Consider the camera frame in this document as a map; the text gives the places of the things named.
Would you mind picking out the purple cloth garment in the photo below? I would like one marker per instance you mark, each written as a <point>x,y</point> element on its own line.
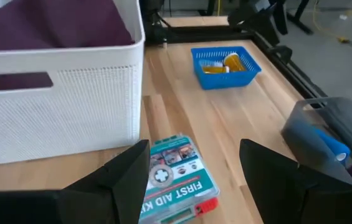
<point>54,21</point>

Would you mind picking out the white woven plastic laundry basket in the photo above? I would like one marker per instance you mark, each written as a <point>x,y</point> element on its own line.
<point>69,109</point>

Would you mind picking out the black table end rail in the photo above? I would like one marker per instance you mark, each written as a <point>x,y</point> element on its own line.
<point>207,31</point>

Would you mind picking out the grey translucent plastic bin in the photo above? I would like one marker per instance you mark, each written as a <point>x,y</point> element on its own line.
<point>303,133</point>

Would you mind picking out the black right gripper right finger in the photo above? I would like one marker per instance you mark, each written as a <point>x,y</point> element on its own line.
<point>291,202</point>

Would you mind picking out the green first aid kit box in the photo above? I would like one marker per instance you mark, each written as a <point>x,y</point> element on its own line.
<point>175,180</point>

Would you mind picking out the orange pill bottle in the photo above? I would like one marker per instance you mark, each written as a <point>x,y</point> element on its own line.
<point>235,62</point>
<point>214,69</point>

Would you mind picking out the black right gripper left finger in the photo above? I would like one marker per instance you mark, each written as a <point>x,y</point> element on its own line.
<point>119,196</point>

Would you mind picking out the black table edge clamp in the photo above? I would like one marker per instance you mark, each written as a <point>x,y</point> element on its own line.
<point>280,53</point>

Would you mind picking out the blue bandage roll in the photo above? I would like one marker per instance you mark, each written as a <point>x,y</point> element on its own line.
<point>334,146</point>

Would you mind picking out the blue plastic mesh basket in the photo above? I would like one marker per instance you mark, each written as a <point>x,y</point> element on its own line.
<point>225,81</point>

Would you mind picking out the black table edge rail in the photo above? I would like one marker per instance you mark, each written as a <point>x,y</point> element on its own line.
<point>303,82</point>

